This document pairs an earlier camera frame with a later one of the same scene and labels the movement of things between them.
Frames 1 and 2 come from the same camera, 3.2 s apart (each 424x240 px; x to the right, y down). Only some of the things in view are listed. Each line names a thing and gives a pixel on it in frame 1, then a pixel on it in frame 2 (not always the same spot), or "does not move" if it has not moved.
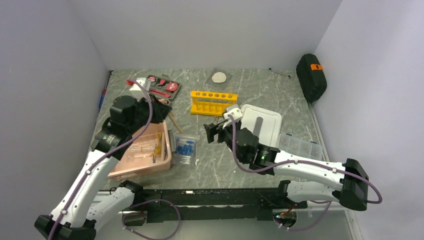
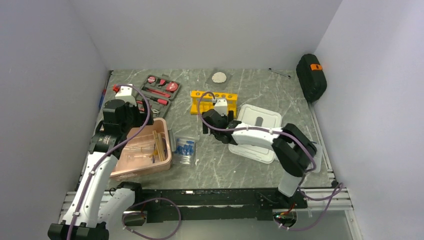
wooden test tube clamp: [175, 120] to [159, 145]
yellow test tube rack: [211, 103] does not move
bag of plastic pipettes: [140, 151] does not move
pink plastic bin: [150, 152] does not move
